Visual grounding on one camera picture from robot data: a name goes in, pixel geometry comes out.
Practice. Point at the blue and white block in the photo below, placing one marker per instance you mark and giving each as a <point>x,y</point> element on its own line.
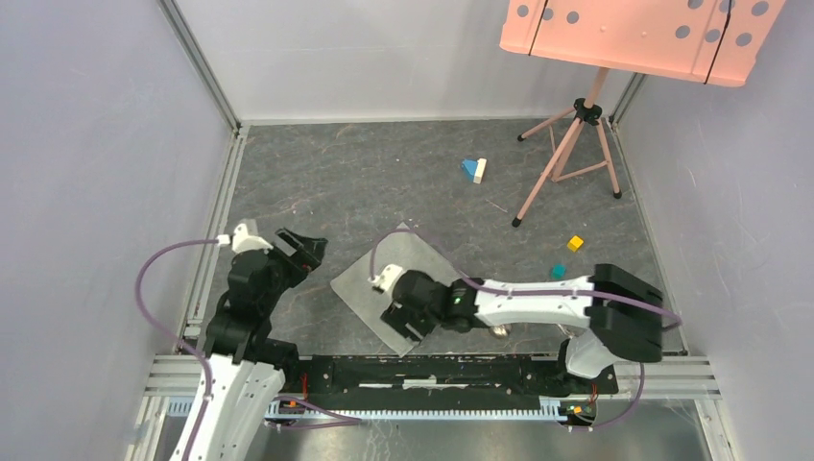
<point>474,170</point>

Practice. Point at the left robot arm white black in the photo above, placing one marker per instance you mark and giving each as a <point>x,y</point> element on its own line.
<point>243,370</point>

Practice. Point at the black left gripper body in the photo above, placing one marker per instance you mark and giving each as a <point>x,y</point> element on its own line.
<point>282,278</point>

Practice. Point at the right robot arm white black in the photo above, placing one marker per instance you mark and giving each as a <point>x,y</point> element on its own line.
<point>620,317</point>

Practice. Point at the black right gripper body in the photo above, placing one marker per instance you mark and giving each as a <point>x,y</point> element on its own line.
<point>436,316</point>

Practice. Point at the grey cloth napkin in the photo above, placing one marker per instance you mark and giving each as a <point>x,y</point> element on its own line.
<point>401,247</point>

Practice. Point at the pink music stand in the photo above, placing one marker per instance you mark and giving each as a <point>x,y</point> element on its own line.
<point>705,42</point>

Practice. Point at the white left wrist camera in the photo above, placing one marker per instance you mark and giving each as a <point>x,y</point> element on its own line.
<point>244,238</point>

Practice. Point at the teal cube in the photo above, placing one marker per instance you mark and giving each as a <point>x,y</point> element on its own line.
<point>558,271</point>

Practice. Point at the yellow cube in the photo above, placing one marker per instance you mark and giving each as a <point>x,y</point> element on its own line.
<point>575,243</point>

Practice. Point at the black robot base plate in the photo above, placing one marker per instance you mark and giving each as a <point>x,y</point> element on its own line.
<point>439,382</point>

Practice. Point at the silver fork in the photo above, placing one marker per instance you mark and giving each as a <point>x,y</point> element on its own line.
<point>565,331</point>

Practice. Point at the silver spoon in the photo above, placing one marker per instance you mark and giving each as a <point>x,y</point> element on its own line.
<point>501,331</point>

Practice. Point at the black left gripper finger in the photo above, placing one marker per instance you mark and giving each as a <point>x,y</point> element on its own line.
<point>306,257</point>
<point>287,238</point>

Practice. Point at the white slotted cable duct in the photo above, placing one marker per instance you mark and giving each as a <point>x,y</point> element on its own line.
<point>546,411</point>

